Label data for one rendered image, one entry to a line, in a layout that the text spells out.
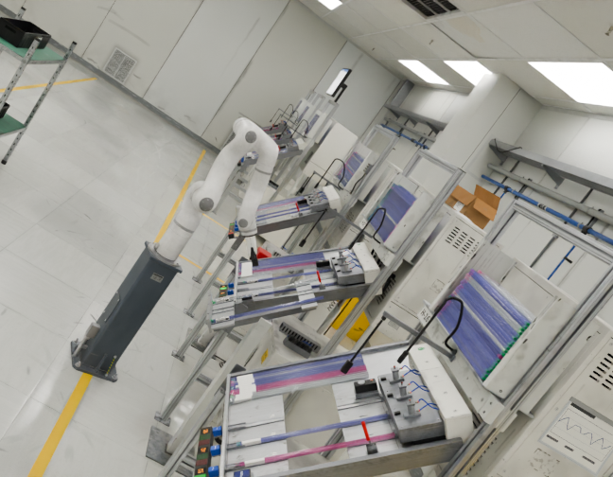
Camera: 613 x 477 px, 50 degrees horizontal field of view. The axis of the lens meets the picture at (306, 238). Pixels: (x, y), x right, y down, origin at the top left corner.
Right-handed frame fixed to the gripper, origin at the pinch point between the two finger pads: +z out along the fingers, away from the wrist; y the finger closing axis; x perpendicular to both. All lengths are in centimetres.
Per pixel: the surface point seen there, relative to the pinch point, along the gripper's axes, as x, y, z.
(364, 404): 34, 135, 14
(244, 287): -8.3, -5.0, 14.4
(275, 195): 16, -445, 59
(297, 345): 14, 6, 49
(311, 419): 15, 21, 85
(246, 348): -9, 49, 25
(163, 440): -58, 42, 69
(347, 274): 45.7, 16.2, 10.1
